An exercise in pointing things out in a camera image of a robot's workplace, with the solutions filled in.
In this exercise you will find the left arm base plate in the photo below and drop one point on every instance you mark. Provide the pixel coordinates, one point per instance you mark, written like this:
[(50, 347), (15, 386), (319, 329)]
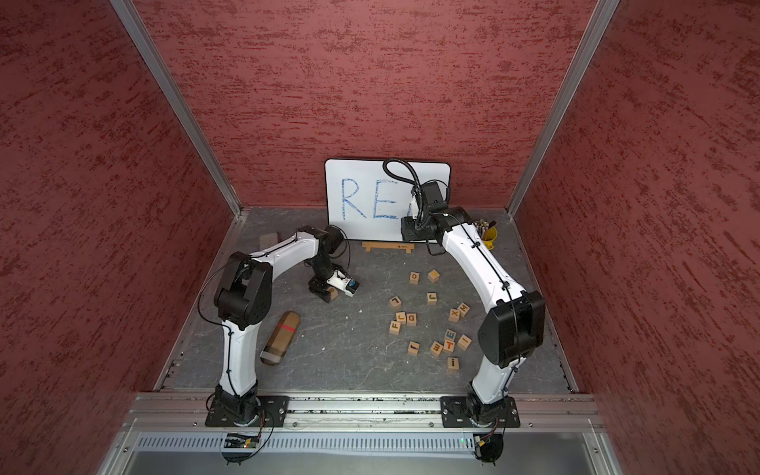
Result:
[(227, 411)]

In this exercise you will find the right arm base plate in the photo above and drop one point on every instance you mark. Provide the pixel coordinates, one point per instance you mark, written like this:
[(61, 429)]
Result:
[(468, 412)]

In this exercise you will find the wooden block letter i front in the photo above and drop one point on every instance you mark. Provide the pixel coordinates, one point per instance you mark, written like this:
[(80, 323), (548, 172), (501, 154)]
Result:
[(452, 364)]

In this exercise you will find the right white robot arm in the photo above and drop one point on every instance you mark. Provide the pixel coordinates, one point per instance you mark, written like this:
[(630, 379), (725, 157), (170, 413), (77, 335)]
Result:
[(513, 327)]

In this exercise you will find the wooden block of t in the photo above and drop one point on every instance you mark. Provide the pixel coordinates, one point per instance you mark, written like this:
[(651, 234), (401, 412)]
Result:
[(436, 349), (464, 342)]

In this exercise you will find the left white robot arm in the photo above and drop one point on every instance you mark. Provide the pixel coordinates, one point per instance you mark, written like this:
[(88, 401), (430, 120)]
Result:
[(243, 299)]

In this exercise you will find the wooden block letter M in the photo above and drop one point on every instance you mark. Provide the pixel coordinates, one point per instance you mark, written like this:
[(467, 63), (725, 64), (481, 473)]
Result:
[(463, 309)]

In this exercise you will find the wooden block letter F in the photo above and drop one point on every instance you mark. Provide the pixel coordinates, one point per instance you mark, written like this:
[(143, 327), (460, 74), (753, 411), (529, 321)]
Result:
[(395, 327)]

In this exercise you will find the aluminium front rail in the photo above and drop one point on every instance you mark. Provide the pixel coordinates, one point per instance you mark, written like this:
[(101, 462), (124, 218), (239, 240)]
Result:
[(355, 412)]

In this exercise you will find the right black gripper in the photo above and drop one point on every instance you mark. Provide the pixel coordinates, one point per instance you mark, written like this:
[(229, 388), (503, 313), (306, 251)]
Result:
[(408, 230)]

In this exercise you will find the pens in cup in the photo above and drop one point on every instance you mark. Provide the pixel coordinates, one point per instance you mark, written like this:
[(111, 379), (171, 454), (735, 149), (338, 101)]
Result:
[(484, 226)]

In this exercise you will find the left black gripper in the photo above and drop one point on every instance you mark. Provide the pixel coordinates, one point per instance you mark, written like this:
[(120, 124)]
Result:
[(319, 288)]

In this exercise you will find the brown plaid pencil case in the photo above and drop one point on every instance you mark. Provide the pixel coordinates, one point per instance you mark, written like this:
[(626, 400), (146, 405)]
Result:
[(280, 339)]

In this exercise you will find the wooden board stand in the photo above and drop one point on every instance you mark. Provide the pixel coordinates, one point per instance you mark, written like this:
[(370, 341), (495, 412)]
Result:
[(373, 245)]

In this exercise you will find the wooden block plain top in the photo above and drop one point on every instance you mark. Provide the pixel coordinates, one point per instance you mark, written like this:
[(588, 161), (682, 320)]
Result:
[(433, 276)]

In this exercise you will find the wooden block right of T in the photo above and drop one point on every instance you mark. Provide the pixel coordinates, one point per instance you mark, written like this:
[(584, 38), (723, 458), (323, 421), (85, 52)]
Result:
[(464, 342)]

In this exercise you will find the white dry-erase board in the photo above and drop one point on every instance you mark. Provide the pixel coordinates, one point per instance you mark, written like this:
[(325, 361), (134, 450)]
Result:
[(367, 201)]

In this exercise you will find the wooden block letter I red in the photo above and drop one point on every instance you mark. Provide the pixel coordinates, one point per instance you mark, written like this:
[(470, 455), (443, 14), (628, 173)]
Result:
[(413, 348)]

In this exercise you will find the yellow pen cup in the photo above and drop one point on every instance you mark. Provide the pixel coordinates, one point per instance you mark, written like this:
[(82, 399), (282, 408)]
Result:
[(489, 237)]

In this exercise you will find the wooden block left of T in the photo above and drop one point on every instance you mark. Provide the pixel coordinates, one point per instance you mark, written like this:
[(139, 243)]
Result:
[(436, 349)]

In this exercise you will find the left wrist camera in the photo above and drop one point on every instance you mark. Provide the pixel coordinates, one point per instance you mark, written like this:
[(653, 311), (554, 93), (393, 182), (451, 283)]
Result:
[(343, 282)]

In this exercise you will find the grey rectangular eraser block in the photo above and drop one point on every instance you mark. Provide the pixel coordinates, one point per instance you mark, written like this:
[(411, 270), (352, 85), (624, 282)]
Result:
[(268, 240)]

